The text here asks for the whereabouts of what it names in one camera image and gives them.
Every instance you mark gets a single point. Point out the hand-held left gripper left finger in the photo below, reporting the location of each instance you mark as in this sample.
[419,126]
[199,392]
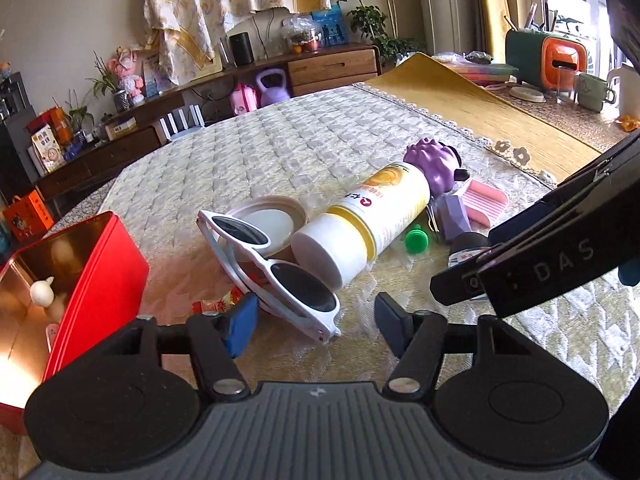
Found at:
[242,327]

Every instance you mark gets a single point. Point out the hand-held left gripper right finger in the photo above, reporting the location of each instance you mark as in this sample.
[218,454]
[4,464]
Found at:
[392,325]

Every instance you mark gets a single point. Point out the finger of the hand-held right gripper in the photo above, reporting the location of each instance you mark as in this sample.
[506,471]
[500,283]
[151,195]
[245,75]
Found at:
[457,282]
[520,225]

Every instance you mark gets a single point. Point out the black bottle with white label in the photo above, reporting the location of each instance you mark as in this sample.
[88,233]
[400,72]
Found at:
[465,252]

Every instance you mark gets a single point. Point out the red and white snack packet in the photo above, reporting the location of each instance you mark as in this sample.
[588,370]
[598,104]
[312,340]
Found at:
[215,305]

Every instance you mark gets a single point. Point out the small green plastic cap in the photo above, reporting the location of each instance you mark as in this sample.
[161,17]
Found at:
[416,239]

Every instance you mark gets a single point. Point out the purple faceted block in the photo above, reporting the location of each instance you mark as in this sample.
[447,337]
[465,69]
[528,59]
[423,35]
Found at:
[450,217]

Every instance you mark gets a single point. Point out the white sunglasses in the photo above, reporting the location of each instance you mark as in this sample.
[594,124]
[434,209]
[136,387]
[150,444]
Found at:
[300,287]

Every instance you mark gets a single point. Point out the yellow and white bottle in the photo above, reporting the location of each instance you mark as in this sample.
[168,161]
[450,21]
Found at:
[380,210]

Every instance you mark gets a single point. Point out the purple spiky toy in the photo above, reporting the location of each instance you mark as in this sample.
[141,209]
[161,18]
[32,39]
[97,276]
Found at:
[430,165]

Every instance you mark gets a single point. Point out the round beige lid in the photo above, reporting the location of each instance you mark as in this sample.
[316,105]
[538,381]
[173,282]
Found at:
[272,222]

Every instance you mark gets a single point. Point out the red tin box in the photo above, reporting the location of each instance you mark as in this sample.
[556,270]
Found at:
[100,280]

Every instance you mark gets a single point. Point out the person's right hand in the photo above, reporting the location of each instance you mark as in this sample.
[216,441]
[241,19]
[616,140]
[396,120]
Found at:
[630,274]

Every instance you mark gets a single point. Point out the white round coaster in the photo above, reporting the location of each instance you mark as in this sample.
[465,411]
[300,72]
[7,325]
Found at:
[526,94]

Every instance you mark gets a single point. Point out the clear drinking glass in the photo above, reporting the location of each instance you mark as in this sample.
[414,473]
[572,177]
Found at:
[563,87]

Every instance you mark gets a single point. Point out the green mug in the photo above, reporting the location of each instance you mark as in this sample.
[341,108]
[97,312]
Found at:
[592,91]

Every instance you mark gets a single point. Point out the stack of colourful books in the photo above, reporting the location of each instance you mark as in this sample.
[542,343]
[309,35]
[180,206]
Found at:
[475,67]

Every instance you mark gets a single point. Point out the white jug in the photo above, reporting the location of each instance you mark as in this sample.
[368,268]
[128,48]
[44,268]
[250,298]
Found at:
[627,92]

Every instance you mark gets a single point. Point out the green and orange tissue box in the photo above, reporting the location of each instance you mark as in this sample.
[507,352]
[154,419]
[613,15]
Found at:
[535,55]

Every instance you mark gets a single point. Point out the white garlic bulb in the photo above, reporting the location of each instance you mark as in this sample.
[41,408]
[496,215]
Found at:
[41,294]

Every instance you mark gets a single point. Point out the white router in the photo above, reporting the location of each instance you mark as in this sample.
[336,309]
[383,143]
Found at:
[177,122]

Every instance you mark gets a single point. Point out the pink toy backpack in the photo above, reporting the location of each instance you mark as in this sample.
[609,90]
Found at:
[243,100]

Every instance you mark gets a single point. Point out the small cardboard box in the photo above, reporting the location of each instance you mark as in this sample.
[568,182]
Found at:
[120,128]

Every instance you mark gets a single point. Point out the purple kettlebell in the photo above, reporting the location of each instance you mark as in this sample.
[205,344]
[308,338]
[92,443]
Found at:
[272,91]

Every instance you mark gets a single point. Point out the orange gift box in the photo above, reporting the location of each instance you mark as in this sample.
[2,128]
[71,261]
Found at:
[27,215]

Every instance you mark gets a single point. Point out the wooden cabinet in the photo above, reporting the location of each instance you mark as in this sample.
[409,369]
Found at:
[330,67]

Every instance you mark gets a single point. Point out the large green houseplant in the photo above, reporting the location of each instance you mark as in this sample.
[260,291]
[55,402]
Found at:
[370,20]

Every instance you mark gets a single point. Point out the colourful snack boxes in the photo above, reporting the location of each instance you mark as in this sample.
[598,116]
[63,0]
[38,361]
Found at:
[49,142]

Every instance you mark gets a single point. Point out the small potted plant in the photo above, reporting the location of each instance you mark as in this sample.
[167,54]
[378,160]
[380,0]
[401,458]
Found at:
[115,90]

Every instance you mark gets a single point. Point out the blue picture card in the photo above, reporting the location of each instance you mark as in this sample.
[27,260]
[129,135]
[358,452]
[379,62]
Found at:
[330,27]

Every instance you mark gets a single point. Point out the black speaker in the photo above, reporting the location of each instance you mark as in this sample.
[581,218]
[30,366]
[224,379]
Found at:
[241,50]

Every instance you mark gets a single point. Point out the pink doll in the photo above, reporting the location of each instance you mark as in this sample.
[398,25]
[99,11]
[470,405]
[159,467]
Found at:
[127,72]

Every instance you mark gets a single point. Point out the clear plastic bag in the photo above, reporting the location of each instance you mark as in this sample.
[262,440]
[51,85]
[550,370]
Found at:
[299,32]

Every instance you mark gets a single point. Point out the yellow patterned hanging cloth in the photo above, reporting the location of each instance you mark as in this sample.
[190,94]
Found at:
[200,0]

